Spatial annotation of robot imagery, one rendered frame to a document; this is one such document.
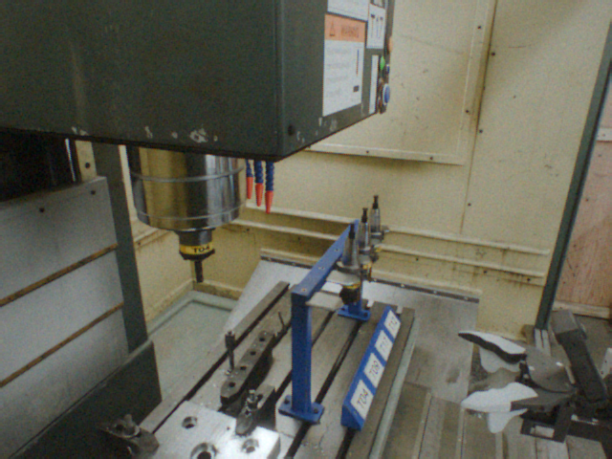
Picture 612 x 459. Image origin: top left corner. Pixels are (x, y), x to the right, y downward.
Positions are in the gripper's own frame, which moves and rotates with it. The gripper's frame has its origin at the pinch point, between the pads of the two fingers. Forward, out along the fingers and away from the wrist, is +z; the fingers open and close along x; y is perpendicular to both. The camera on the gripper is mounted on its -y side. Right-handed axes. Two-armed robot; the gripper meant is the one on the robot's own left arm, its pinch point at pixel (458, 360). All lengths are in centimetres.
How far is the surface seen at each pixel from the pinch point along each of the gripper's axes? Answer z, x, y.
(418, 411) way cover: 2, 48, 56
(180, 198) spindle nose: 36.6, -7.2, -21.8
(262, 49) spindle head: 22.1, -14.0, -39.3
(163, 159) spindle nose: 38.1, -7.6, -26.8
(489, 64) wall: -6, 97, -36
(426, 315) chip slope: 3, 88, 49
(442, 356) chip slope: -4, 74, 55
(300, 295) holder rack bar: 29.6, 21.7, 7.7
